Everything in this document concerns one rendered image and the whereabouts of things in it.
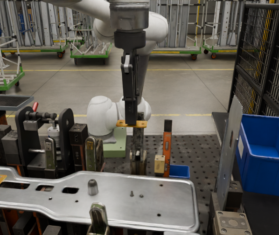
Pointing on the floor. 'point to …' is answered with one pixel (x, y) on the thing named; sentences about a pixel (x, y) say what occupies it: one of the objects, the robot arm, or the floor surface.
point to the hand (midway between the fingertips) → (131, 110)
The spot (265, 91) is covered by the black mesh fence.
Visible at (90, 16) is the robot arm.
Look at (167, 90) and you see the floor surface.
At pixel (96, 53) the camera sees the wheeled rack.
